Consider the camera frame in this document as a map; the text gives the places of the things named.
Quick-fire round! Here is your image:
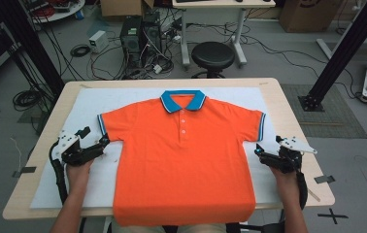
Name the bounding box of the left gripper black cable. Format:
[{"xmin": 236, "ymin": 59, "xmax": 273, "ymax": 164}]
[{"xmin": 49, "ymin": 142, "xmax": 70, "ymax": 205}]

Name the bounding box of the long black floor cable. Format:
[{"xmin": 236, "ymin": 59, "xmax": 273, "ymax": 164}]
[{"xmin": 246, "ymin": 33, "xmax": 364, "ymax": 100}]

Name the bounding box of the small white box device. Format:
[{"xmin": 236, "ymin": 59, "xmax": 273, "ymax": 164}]
[{"xmin": 88, "ymin": 29, "xmax": 110, "ymax": 53}]

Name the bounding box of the tangle of floor cables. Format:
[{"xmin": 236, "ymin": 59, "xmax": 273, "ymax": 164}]
[{"xmin": 88, "ymin": 48, "xmax": 176, "ymax": 81}]

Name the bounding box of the black round stool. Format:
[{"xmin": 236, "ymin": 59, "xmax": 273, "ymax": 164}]
[{"xmin": 190, "ymin": 41, "xmax": 237, "ymax": 80}]

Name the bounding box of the round white table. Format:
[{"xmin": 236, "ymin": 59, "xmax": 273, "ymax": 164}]
[{"xmin": 25, "ymin": 0, "xmax": 86, "ymax": 23}]

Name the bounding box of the thin wooden stick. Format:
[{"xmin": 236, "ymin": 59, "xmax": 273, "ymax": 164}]
[{"xmin": 307, "ymin": 188, "xmax": 321, "ymax": 202}]

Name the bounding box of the orange polo shirt blue collar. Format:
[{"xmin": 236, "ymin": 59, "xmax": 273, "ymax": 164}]
[{"xmin": 97, "ymin": 89, "xmax": 267, "ymax": 227}]

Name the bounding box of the grey floor mat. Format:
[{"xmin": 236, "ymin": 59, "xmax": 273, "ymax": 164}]
[{"xmin": 280, "ymin": 83, "xmax": 367, "ymax": 140}]

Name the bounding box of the large cardboard box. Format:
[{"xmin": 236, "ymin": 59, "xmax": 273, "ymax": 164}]
[{"xmin": 279, "ymin": 0, "xmax": 343, "ymax": 33}]

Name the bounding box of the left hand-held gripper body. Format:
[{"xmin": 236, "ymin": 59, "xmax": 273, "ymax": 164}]
[{"xmin": 50, "ymin": 126, "xmax": 92, "ymax": 168}]

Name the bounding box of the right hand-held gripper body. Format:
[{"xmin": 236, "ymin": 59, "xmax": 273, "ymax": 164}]
[{"xmin": 275, "ymin": 135, "xmax": 317, "ymax": 174}]

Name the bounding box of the white table mat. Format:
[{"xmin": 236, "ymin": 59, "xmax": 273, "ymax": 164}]
[{"xmin": 29, "ymin": 86, "xmax": 299, "ymax": 210}]

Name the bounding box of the white standing desk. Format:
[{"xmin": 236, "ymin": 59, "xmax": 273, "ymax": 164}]
[{"xmin": 171, "ymin": 0, "xmax": 277, "ymax": 68}]

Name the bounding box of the person's right hand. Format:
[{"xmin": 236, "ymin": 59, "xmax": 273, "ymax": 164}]
[{"xmin": 270, "ymin": 167, "xmax": 299, "ymax": 197}]

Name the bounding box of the black metal pillar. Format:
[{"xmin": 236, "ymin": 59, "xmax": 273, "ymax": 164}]
[
  {"xmin": 0, "ymin": 0, "xmax": 65, "ymax": 98},
  {"xmin": 297, "ymin": 0, "xmax": 367, "ymax": 113}
]

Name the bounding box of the black computer tower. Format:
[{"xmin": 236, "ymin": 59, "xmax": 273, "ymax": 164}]
[{"xmin": 119, "ymin": 16, "xmax": 145, "ymax": 67}]

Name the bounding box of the small black cable coil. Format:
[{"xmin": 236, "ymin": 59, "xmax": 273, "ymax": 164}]
[{"xmin": 69, "ymin": 44, "xmax": 92, "ymax": 58}]

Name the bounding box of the grey tape strip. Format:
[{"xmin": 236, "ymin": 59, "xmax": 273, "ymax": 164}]
[
  {"xmin": 314, "ymin": 175, "xmax": 336, "ymax": 184},
  {"xmin": 12, "ymin": 166, "xmax": 38, "ymax": 179}
]

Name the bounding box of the large black cable coil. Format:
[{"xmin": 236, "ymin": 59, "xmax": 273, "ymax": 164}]
[{"xmin": 12, "ymin": 88, "xmax": 44, "ymax": 113}]

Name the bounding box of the small cardboard box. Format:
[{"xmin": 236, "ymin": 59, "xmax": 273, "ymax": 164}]
[{"xmin": 99, "ymin": 0, "xmax": 155, "ymax": 17}]

